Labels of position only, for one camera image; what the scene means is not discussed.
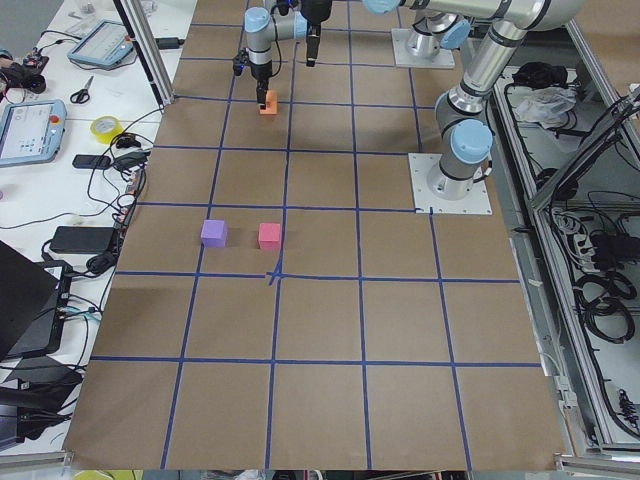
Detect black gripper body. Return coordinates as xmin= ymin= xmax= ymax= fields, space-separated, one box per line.
xmin=232 ymin=48 xmax=272 ymax=88
xmin=300 ymin=0 xmax=330 ymax=23

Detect orange foam cube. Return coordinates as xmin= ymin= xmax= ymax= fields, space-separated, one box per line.
xmin=259 ymin=90 xmax=278 ymax=115

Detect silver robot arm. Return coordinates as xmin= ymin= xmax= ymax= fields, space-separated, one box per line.
xmin=364 ymin=1 xmax=583 ymax=201
xmin=233 ymin=1 xmax=471 ymax=115

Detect small black power brick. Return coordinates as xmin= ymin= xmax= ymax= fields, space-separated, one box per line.
xmin=155 ymin=37 xmax=185 ymax=50

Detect pink foam cube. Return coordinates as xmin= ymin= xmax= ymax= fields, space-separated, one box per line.
xmin=258 ymin=222 xmax=281 ymax=251

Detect purple foam cube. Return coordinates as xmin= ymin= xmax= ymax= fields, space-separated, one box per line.
xmin=200 ymin=219 xmax=228 ymax=248

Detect far teach pendant tablet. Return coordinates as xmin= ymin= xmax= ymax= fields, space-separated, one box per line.
xmin=67 ymin=20 xmax=134 ymax=70

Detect teach pendant tablet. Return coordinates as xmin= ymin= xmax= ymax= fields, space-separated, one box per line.
xmin=67 ymin=20 xmax=134 ymax=70
xmin=1 ymin=100 xmax=67 ymax=168

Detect yellow tape roll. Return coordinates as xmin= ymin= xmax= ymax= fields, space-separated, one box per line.
xmin=90 ymin=115 xmax=124 ymax=145

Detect black phone handset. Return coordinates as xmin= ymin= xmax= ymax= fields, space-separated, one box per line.
xmin=72 ymin=154 xmax=112 ymax=170

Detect near teach pendant tablet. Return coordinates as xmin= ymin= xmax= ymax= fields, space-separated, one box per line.
xmin=1 ymin=100 xmax=67 ymax=168

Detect black power adapter brick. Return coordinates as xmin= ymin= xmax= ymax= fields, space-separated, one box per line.
xmin=50 ymin=226 xmax=115 ymax=254

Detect crumpled white cloth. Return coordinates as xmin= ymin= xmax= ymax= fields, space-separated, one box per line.
xmin=515 ymin=87 xmax=577 ymax=128

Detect black laptop computer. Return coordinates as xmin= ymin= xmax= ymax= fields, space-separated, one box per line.
xmin=1 ymin=243 xmax=71 ymax=361

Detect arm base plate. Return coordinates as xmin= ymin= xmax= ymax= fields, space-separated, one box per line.
xmin=391 ymin=28 xmax=455 ymax=69
xmin=408 ymin=153 xmax=492 ymax=215

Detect aluminium frame post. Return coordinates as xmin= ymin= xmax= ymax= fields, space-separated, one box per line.
xmin=113 ymin=0 xmax=174 ymax=108

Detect black handled scissors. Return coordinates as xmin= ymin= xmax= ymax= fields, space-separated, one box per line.
xmin=69 ymin=76 xmax=94 ymax=105

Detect coiled black cables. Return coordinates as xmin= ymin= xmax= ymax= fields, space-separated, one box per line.
xmin=572 ymin=272 xmax=639 ymax=346

